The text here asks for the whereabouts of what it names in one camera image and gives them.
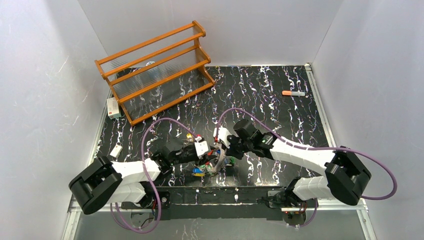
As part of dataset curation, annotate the orange white marker pen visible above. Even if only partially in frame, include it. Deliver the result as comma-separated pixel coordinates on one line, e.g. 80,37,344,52
281,90,306,97

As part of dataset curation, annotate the purple cable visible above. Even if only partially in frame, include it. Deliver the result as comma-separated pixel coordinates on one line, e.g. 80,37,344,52
109,117,200,235
214,107,398,228

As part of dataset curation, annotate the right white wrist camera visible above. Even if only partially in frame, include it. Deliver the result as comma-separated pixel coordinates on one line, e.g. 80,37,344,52
213,127,231,149

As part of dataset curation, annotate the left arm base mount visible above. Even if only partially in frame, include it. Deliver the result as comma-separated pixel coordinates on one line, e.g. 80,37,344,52
120,189,171,210

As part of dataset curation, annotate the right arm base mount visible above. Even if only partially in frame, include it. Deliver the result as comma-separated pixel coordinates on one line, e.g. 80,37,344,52
257,188,318,229

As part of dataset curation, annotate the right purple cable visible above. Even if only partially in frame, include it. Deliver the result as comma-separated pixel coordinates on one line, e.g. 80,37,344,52
214,107,398,228

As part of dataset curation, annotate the yellow tagged key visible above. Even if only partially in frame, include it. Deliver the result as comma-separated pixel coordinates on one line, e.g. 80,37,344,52
186,133,194,143

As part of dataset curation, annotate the bunch of coloured keys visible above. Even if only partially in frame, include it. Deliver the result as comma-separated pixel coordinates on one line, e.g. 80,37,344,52
191,156,235,177

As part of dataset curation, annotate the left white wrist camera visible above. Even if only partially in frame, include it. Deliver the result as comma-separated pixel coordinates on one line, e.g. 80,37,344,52
194,135,211,159

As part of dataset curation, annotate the aluminium frame rail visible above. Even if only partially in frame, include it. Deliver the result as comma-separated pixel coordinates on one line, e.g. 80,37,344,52
62,186,376,240

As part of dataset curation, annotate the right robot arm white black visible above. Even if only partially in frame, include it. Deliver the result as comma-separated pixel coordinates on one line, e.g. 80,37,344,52
213,119,372,207

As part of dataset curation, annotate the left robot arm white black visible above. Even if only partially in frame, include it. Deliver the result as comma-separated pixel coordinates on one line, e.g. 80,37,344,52
68,139,219,215

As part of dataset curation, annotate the white red small box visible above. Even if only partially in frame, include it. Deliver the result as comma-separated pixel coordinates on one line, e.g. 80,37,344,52
106,97,122,120

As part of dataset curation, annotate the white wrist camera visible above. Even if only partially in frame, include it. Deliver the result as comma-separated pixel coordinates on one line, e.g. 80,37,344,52
194,135,211,159
213,127,231,149

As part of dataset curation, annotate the orange wooden shelf rack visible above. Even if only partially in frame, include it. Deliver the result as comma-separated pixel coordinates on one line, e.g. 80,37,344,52
94,20,215,126

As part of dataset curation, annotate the small white card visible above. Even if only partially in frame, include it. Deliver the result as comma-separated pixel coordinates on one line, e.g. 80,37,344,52
109,144,123,158

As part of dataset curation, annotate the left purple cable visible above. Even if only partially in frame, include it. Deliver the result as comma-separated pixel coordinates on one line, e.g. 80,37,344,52
109,117,200,235

